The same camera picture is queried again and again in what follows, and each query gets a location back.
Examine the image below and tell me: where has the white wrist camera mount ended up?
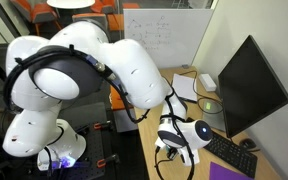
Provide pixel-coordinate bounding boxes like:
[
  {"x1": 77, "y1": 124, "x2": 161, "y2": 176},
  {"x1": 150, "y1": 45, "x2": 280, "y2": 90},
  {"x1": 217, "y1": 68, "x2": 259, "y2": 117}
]
[{"x1": 178, "y1": 145, "x2": 201, "y2": 167}]

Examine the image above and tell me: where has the white whiteboard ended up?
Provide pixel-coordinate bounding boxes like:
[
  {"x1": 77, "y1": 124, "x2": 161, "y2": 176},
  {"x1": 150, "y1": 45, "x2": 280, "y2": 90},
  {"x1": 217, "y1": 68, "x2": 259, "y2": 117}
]
[{"x1": 122, "y1": 8, "x2": 215, "y2": 70}]

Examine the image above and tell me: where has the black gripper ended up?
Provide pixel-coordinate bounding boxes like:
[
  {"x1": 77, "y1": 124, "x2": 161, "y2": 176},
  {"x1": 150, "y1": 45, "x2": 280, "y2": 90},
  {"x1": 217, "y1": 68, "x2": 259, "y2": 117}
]
[{"x1": 165, "y1": 147, "x2": 180, "y2": 162}]

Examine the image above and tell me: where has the purple folder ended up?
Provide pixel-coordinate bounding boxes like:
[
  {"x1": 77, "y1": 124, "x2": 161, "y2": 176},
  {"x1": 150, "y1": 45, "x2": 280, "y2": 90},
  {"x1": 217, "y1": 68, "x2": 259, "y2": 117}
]
[{"x1": 209, "y1": 161, "x2": 254, "y2": 180}]

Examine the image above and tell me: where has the black desk cable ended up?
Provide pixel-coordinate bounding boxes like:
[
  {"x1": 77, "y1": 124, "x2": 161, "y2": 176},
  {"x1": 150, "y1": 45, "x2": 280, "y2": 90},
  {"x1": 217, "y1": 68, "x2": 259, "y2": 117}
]
[{"x1": 178, "y1": 69, "x2": 225, "y2": 115}]

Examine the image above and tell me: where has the black perforated mounting board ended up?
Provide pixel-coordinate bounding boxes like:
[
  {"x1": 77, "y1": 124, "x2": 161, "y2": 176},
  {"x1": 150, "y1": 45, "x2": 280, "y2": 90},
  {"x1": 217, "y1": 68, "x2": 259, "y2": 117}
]
[{"x1": 55, "y1": 101, "x2": 109, "y2": 180}]

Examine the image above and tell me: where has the black computer monitor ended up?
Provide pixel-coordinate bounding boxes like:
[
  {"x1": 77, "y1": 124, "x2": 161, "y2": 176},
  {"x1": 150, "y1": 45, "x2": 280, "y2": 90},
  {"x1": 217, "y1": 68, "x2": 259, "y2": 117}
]
[{"x1": 217, "y1": 35, "x2": 288, "y2": 140}]

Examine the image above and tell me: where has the black keyboard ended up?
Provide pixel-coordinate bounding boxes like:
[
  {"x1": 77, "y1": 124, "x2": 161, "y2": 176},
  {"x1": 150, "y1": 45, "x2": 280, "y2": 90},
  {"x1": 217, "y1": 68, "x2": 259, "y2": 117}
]
[{"x1": 202, "y1": 129, "x2": 259, "y2": 180}]

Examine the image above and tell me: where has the black computer mouse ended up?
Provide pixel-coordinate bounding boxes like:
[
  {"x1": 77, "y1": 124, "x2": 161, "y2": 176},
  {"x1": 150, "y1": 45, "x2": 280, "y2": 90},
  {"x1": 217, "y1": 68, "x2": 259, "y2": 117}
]
[{"x1": 238, "y1": 138, "x2": 260, "y2": 152}]

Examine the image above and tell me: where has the orange handled clamp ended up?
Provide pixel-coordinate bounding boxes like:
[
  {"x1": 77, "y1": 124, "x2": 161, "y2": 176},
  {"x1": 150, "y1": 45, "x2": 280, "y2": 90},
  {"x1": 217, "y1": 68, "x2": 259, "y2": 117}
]
[
  {"x1": 96, "y1": 153, "x2": 121, "y2": 169},
  {"x1": 93, "y1": 120, "x2": 113, "y2": 131}
]

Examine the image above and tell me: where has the white box under orange box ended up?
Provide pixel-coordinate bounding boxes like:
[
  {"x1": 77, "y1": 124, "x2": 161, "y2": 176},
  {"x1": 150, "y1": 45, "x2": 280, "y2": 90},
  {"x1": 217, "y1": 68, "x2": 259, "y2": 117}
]
[{"x1": 112, "y1": 107, "x2": 139, "y2": 134}]

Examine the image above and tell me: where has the round white table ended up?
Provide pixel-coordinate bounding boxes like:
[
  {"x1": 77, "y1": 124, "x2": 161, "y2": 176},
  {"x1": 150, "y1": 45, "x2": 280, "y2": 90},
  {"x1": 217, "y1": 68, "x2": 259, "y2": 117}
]
[{"x1": 46, "y1": 0, "x2": 96, "y2": 10}]

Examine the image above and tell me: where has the white rectangular box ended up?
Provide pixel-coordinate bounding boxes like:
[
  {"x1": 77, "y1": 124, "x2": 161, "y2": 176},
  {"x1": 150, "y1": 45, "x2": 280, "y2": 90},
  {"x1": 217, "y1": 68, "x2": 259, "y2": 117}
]
[{"x1": 198, "y1": 73, "x2": 218, "y2": 93}]

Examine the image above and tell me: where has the grey monitor stand base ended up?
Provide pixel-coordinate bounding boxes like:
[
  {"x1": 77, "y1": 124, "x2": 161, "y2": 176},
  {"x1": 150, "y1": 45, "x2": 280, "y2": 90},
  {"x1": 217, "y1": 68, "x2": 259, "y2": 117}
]
[{"x1": 201, "y1": 99, "x2": 227, "y2": 133}]

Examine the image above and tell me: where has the grey and orange chair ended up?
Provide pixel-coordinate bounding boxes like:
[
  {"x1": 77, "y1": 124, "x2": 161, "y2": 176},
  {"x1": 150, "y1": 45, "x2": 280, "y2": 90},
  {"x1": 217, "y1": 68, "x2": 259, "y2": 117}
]
[{"x1": 71, "y1": 12, "x2": 111, "y2": 34}]

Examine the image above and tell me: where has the white notebook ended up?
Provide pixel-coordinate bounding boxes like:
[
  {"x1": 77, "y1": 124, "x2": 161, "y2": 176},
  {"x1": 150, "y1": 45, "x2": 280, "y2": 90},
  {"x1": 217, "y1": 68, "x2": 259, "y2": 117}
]
[{"x1": 171, "y1": 73, "x2": 199, "y2": 104}]

